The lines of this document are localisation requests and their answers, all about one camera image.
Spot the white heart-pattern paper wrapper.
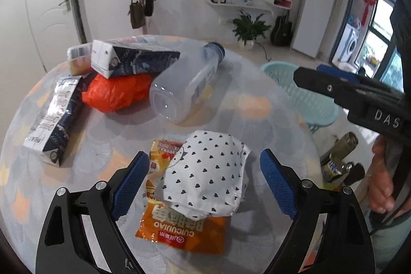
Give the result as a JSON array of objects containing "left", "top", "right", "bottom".
[{"left": 154, "top": 130, "right": 251, "bottom": 221}]

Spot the person's right hand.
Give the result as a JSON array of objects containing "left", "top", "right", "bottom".
[{"left": 368, "top": 135, "right": 394, "bottom": 214}]

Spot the white washing machine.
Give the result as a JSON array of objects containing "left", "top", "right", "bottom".
[{"left": 339, "top": 24, "right": 359, "bottom": 63}]

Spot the teal plastic laundry basket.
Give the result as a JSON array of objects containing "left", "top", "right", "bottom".
[{"left": 260, "top": 61, "right": 339, "bottom": 134}]

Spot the white refrigerator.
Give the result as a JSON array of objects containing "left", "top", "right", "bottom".
[{"left": 291, "top": 0, "right": 335, "bottom": 58}]

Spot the brown glass bottle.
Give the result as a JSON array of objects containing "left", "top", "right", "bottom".
[{"left": 320, "top": 131, "right": 359, "bottom": 190}]

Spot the black guitar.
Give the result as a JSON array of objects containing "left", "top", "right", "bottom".
[{"left": 270, "top": 0, "right": 293, "bottom": 46}]

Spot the pastel scallop pattern tablecloth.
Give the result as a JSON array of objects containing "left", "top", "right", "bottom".
[{"left": 1, "top": 51, "right": 322, "bottom": 273}]

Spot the dark blue white milk carton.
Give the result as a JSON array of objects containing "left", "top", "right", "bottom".
[{"left": 23, "top": 76, "right": 87, "bottom": 166}]

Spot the green potted plant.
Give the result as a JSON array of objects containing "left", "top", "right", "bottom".
[{"left": 228, "top": 10, "right": 271, "bottom": 51}]

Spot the orange snack bag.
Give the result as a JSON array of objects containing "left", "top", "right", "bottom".
[{"left": 136, "top": 140, "right": 227, "bottom": 255}]

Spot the orange plastic bag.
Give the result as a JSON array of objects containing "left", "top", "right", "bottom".
[{"left": 81, "top": 74, "right": 153, "bottom": 113}]

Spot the clear plastic bottle blue cap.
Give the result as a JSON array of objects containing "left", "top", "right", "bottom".
[{"left": 150, "top": 42, "right": 226, "bottom": 123}]

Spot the pink labelled plastic bottle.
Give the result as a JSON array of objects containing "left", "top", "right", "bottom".
[{"left": 67, "top": 43, "right": 92, "bottom": 77}]

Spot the brown hanging bag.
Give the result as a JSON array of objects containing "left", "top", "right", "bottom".
[{"left": 128, "top": 0, "right": 146, "bottom": 29}]

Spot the white wall shelf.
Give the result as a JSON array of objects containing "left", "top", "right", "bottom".
[{"left": 204, "top": 0, "right": 293, "bottom": 15}]

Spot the white door with handle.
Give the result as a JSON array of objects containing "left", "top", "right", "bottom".
[{"left": 22, "top": 0, "right": 88, "bottom": 64}]

